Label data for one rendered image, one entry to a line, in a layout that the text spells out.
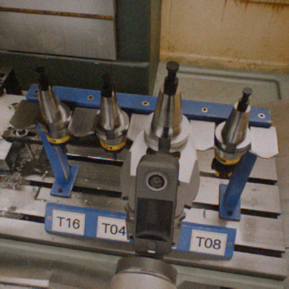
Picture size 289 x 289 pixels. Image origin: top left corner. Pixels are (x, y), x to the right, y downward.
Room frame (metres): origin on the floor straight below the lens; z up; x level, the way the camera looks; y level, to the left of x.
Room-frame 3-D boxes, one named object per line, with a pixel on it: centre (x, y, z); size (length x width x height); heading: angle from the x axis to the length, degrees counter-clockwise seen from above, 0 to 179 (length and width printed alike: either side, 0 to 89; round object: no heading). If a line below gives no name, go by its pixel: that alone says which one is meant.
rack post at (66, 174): (0.50, 0.22, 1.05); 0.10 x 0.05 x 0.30; 171
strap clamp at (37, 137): (0.58, 0.31, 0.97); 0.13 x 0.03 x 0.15; 81
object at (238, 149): (0.39, -0.16, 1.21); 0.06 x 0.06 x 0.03
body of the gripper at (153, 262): (0.18, -0.01, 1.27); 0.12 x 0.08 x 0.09; 171
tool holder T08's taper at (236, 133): (0.39, -0.16, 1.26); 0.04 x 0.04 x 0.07
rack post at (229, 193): (0.43, -0.22, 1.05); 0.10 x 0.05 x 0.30; 171
